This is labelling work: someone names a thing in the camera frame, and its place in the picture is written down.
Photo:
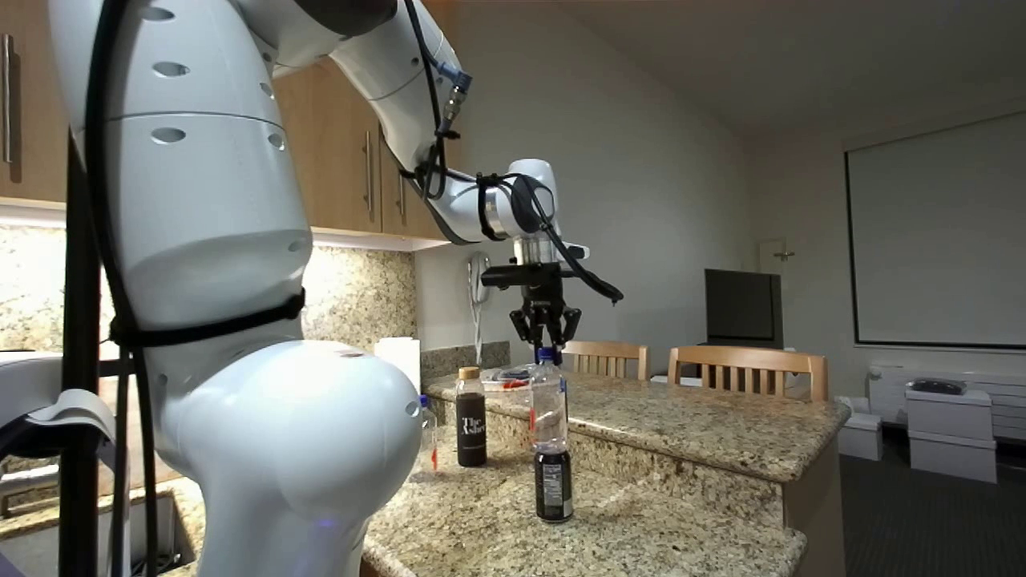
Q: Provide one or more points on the black monitor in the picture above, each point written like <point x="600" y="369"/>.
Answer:
<point x="740" y="310"/>

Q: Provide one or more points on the clear Fiji water bottle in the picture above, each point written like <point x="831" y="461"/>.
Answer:
<point x="550" y="404"/>

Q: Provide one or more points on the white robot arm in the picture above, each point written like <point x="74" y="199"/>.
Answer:
<point x="169" y="104"/>

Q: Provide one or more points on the white wall phone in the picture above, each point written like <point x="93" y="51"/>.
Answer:
<point x="475" y="280"/>

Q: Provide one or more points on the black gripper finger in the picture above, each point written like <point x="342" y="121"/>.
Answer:
<point x="561" y="337"/>
<point x="529" y="334"/>

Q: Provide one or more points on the wooden upper cabinets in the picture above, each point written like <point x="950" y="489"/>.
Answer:
<point x="343" y="167"/>

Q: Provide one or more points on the white paper towel roll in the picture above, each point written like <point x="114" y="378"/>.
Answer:
<point x="400" y="354"/>

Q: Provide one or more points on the small clear water bottle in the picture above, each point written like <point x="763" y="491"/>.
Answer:
<point x="427" y="457"/>

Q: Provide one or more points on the black camera stand pole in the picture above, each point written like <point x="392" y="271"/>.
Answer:
<point x="80" y="362"/>

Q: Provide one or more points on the wooden chair left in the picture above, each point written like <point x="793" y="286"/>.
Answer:
<point x="610" y="362"/>

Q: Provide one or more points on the dark drink bottle tan cap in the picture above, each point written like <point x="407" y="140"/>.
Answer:
<point x="470" y="418"/>

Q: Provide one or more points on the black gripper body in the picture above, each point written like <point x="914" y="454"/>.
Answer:
<point x="542" y="310"/>

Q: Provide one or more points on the wooden chair right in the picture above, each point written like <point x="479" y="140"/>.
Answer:
<point x="750" y="369"/>

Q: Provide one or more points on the white storage box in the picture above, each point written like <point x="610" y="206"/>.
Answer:
<point x="950" y="434"/>

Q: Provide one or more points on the black soda can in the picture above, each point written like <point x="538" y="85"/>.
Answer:
<point x="552" y="489"/>

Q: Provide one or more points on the white projector screen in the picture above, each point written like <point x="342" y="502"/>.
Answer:
<point x="937" y="237"/>

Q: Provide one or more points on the wooden chair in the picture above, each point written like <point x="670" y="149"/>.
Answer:
<point x="750" y="369"/>
<point x="610" y="362"/>

